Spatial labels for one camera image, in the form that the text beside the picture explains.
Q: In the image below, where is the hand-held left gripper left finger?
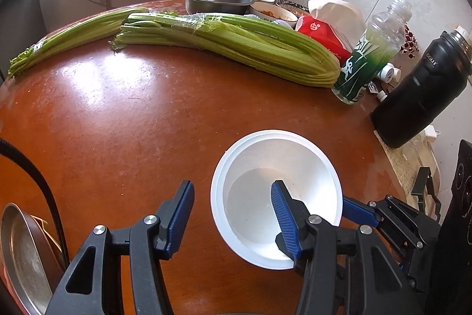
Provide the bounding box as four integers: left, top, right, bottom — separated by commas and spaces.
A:
44, 180, 195, 315

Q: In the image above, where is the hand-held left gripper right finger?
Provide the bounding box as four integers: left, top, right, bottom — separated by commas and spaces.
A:
271, 180, 417, 315

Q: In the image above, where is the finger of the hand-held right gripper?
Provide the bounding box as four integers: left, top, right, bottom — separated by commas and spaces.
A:
342, 195, 441, 264
410, 167, 442, 223

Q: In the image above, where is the white plastic bowl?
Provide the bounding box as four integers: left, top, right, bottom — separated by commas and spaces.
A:
210, 130, 344, 270

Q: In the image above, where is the yellow plate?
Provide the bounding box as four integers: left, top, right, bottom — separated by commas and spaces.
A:
43, 226, 63, 267

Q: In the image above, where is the steel plate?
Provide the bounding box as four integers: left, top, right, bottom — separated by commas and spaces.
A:
0, 202, 65, 315

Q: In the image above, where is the black thermos flask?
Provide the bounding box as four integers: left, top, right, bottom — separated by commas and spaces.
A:
370, 25, 472, 149

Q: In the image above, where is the green drink plastic bottle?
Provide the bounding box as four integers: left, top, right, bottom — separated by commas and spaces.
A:
331, 0, 413, 105

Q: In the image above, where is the red patterned object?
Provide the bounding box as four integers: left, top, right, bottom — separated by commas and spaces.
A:
400, 25, 420, 59

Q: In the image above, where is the red tissue packet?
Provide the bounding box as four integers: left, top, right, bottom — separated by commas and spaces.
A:
295, 14, 353, 66

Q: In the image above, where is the plastic-wrapped celery bunch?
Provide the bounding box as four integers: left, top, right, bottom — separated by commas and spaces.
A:
109, 12, 342, 89

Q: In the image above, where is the white tissue paper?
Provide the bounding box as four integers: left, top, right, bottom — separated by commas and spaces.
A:
308, 0, 366, 50

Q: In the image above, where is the white bowl with food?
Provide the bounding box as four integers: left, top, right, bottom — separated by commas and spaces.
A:
249, 1, 299, 31

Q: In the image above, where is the celery bunch with leaves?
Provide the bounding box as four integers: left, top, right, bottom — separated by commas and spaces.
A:
8, 6, 150, 80

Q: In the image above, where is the patterned bowl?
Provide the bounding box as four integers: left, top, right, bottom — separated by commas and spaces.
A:
276, 0, 309, 15

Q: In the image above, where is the steel bowl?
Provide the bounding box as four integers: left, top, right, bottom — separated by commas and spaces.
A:
180, 0, 256, 16

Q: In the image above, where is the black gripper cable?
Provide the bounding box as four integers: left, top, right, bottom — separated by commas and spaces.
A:
0, 138, 71, 266

